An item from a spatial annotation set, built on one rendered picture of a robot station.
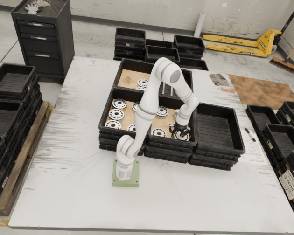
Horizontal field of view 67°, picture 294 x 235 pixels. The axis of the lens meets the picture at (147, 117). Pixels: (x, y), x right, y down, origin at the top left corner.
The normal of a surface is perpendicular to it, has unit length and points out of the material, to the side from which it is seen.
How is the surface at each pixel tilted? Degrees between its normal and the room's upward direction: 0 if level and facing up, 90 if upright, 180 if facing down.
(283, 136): 0
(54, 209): 0
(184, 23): 90
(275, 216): 0
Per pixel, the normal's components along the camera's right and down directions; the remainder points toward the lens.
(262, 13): 0.02, 0.71
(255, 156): 0.14, -0.69
